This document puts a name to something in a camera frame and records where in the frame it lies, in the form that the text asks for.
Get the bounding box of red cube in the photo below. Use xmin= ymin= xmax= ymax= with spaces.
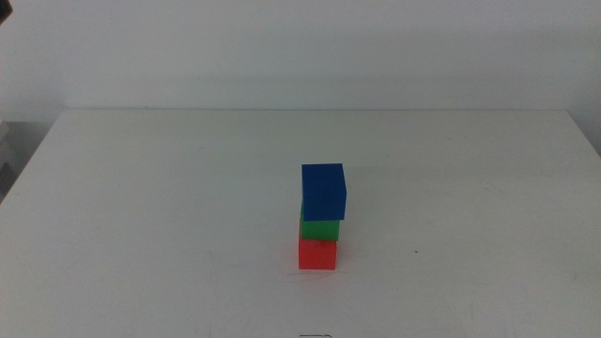
xmin=298 ymin=232 xmax=338 ymax=271

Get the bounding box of blue cube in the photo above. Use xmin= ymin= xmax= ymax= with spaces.
xmin=300 ymin=162 xmax=347 ymax=223

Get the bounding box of green cube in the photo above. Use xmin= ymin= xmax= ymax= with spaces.
xmin=300 ymin=201 xmax=341 ymax=242

